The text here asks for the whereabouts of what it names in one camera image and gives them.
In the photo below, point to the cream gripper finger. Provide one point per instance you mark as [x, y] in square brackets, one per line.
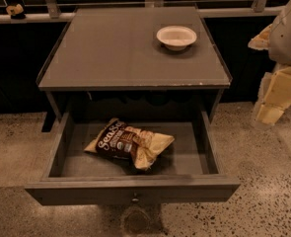
[261, 41]
[277, 98]

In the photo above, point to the brown chip bag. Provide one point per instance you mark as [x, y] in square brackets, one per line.
[120, 140]

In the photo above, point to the grey cabinet with counter top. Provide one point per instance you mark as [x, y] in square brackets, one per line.
[116, 49]

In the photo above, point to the metal drawer knob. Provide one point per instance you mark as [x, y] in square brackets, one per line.
[135, 198]

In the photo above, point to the white paper bowl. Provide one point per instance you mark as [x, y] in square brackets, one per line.
[176, 38]

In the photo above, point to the round floor drain cover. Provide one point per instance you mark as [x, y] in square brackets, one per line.
[135, 220]

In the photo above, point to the small yellow black object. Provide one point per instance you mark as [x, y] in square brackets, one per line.
[16, 11]

